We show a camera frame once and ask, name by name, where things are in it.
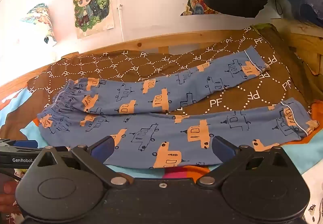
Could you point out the person's left hand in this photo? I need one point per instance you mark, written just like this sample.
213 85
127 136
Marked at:
8 190

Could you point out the wooden bed frame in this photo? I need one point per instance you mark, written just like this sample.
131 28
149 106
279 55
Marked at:
176 37

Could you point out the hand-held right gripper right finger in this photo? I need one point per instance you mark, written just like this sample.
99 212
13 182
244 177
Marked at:
222 149

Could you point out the brown patterned blanket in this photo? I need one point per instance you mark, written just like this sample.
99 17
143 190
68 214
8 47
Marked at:
234 90

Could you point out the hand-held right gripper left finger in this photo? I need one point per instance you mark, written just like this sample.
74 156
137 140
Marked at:
102 149

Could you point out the orange and light blue bedsheet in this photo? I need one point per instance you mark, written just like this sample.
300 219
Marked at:
302 153

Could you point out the cartoon character wall poster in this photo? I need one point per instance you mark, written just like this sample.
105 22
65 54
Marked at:
93 7

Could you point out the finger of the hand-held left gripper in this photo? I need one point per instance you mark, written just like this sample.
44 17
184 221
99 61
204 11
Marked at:
25 143

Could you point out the blue pants with orange print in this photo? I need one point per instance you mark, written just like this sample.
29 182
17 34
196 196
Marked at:
156 133

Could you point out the white printed cloth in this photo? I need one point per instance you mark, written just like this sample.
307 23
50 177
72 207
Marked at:
314 198

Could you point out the small light blue wall poster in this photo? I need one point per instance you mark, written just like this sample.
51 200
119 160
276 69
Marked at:
40 19

